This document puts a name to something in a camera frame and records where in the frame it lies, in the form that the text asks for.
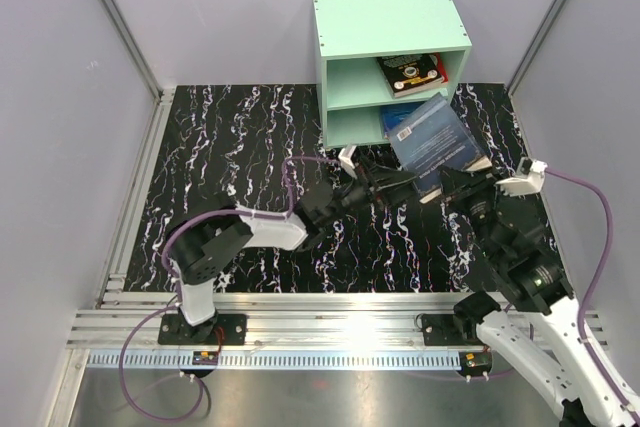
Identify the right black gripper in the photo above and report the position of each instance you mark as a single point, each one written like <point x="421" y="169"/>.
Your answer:
<point x="453" y="180"/>

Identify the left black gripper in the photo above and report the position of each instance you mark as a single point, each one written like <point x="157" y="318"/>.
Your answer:
<point x="391" y="186"/>

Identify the dark blue hardcover book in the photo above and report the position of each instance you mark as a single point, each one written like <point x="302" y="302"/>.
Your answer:
<point x="433" y="136"/>

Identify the blue orange Jane Eyre book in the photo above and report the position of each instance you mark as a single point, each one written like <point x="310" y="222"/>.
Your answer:
<point x="393" y="114"/>

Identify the black paperback book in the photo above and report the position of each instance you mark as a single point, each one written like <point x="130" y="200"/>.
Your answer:
<point x="409" y="73"/>

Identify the red 13-Storey Treehouse book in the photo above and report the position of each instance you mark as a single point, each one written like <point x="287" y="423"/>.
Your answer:
<point x="437" y="59"/>

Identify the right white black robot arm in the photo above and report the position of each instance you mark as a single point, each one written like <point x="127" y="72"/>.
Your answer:
<point x="574" y="376"/>

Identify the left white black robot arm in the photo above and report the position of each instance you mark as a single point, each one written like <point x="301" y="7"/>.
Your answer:
<point x="199" y="245"/>

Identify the mint green shelf cabinet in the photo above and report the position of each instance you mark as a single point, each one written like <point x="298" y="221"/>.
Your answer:
<point x="350" y="37"/>

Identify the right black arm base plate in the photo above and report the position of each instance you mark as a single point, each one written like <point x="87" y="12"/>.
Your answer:
<point x="446" y="330"/>

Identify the white slotted cable duct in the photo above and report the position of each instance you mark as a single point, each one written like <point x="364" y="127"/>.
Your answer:
<point x="276" y="360"/>

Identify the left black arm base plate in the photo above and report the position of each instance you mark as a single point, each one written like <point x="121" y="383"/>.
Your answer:
<point x="227" y="329"/>

